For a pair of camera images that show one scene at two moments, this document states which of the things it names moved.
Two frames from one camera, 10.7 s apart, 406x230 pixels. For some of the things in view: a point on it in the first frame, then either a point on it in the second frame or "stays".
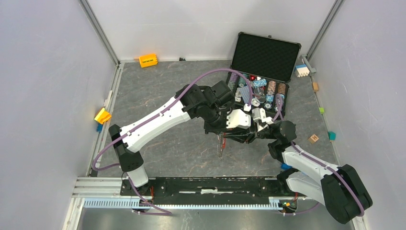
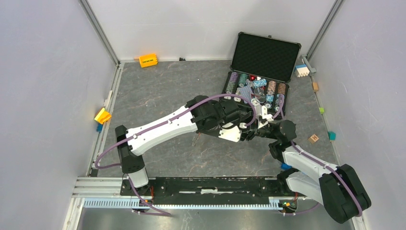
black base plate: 208,190 stays
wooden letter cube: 313,139 stays
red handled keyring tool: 221,140 -> 194,140
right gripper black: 247,138 stays
